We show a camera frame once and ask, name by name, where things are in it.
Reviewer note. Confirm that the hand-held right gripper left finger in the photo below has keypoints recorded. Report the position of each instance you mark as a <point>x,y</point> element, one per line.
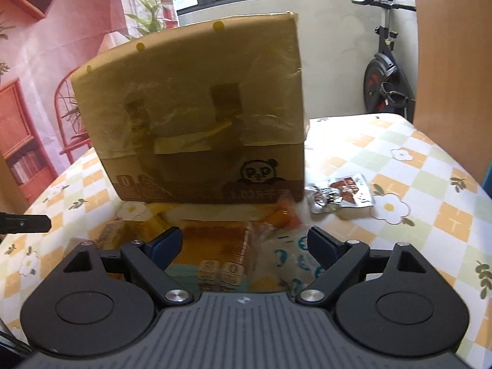
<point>166,250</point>

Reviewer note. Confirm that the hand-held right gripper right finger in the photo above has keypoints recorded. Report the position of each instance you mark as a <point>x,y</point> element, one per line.
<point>321,248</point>

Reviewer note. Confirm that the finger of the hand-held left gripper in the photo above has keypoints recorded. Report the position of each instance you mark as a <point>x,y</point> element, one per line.
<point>30,223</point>

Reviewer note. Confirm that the pile of snack packets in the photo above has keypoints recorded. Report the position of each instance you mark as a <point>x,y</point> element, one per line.
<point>219,246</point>

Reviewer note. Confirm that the cardboard box with plastic liner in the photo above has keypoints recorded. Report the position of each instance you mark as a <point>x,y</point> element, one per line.
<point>184,103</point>

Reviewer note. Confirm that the silver red snack packet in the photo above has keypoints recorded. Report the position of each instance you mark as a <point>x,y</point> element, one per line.
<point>340,194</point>

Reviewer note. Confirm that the checked floral tablecloth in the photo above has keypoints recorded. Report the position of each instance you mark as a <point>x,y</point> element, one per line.
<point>422,184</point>

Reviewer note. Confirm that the black exercise bike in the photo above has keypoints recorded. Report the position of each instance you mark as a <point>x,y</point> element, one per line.
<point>386,80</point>

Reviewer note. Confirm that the wooden panel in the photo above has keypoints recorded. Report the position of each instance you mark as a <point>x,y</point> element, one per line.
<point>453,65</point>

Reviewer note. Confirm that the printed wall backdrop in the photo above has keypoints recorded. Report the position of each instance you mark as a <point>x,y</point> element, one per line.
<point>57,46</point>

